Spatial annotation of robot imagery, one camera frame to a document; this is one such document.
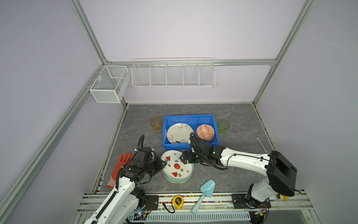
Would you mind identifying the orange patterned bowl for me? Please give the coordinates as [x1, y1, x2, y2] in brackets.
[196, 124, 215, 141]

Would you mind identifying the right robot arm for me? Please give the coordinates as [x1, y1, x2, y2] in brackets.
[180, 133, 297, 209]

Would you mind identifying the white mesh basket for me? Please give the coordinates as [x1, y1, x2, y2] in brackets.
[89, 65, 130, 104]

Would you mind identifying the watermelon pattern plate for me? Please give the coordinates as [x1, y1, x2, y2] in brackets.
[161, 150, 194, 174]

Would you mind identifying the cream floral plate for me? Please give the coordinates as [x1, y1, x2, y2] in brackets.
[167, 123, 194, 144]

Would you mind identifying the teal plastic shovel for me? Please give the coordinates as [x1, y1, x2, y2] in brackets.
[191, 180, 215, 215]

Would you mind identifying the green rimmed bottom plate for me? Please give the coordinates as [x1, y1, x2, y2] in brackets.
[163, 172, 193, 184]

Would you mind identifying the green glass cup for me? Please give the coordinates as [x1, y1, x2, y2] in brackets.
[217, 120, 230, 135]

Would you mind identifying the yellow tape measure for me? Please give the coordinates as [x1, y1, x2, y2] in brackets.
[171, 195, 184, 210]

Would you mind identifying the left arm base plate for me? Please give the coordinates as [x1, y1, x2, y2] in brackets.
[135, 195, 159, 211]

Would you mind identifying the white wire rack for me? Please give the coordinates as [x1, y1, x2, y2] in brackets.
[131, 58, 216, 88]

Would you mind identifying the metal wrench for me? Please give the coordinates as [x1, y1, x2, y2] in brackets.
[255, 136, 269, 154]

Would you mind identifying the amber glass cup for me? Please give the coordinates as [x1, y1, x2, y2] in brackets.
[150, 117, 163, 133]

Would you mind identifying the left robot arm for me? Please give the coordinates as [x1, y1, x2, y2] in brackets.
[85, 135, 167, 224]

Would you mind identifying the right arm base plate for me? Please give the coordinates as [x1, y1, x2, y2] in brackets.
[231, 193, 271, 210]

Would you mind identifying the red work glove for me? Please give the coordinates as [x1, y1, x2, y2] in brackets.
[106, 152, 133, 189]

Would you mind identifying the blue plastic bin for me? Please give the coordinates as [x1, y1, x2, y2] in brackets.
[162, 114, 220, 150]

